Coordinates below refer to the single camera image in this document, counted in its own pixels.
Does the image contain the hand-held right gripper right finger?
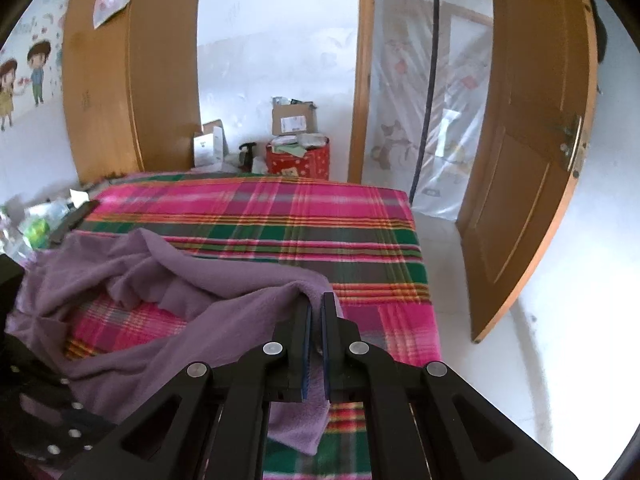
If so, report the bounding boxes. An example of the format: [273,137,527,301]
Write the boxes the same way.
[320,291,578,480]

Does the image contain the green packet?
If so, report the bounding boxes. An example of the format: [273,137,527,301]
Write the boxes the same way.
[22,220,51,246]

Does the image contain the black smartphone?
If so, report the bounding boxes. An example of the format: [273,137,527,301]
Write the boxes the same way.
[47,200,101,248]

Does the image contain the red patterned box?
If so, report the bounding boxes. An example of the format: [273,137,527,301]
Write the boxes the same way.
[265,135,332,181]

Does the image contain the clear plastic bottle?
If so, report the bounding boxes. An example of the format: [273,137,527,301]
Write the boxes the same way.
[0,202,36,261]

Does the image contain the cartoon wall poster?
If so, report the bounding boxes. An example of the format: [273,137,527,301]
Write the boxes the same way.
[0,0,68,133]

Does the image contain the hanging black cable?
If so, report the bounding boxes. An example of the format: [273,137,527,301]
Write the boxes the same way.
[407,0,443,206]

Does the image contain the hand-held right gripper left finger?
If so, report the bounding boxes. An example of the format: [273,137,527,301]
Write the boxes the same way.
[60,300,313,480]

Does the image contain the wooden door frame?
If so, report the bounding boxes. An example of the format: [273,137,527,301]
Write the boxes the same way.
[347,0,377,183]

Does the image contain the clear plastic sheet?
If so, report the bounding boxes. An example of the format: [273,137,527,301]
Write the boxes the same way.
[362,0,493,221]

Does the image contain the pink green plaid blanket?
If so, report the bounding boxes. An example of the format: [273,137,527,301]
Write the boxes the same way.
[15,170,443,480]

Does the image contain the brown cardboard box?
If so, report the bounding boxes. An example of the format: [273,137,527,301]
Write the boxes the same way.
[271,97,318,136]

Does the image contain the metal door lock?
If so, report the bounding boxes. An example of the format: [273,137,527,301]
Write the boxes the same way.
[552,114,585,176]

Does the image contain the wooden door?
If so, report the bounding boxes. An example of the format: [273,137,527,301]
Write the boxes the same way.
[456,0,598,345]

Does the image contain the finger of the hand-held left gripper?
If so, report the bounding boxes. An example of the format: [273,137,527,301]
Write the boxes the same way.
[0,332,118,468]
[0,255,27,331]

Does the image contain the wooden wardrobe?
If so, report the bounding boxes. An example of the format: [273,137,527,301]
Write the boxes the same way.
[61,0,205,186]

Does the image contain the purple fleece pants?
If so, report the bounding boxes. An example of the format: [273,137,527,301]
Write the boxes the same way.
[5,227,343,456]

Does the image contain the small open cardboard box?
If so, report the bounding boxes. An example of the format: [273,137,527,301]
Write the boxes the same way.
[201,119,228,158]

